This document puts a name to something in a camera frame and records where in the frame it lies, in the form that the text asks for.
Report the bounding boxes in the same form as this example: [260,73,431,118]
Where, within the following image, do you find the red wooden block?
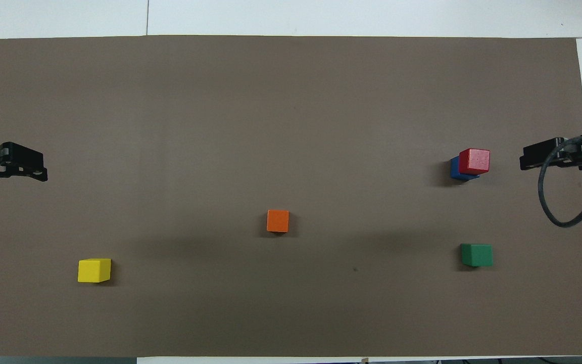
[459,148,491,176]

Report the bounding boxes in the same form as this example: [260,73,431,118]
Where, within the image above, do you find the blue wooden block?
[450,156,480,182]

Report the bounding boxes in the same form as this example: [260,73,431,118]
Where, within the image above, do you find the green wooden block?
[460,244,494,267]

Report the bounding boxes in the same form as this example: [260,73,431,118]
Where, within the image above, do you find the yellow wooden block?
[78,258,112,283]

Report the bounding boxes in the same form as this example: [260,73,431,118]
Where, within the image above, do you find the orange wooden block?
[266,210,290,233]

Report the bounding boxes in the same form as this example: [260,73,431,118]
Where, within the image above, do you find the brown table mat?
[0,34,582,357]

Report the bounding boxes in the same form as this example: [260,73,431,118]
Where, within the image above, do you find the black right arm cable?
[538,134,582,229]

